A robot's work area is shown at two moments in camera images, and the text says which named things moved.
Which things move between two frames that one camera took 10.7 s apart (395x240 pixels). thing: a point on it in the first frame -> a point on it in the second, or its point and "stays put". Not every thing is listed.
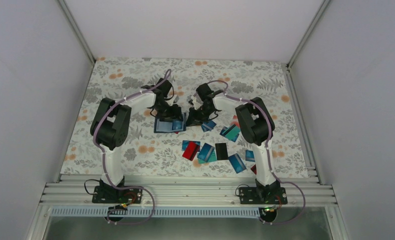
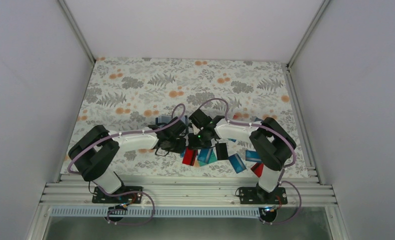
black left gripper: (174, 115) -> (180, 148)
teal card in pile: (213, 157) stays put
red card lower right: (254, 169) stays put
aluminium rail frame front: (302, 190) stays put
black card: (221, 151) stays put
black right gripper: (193, 118) -> (193, 144)
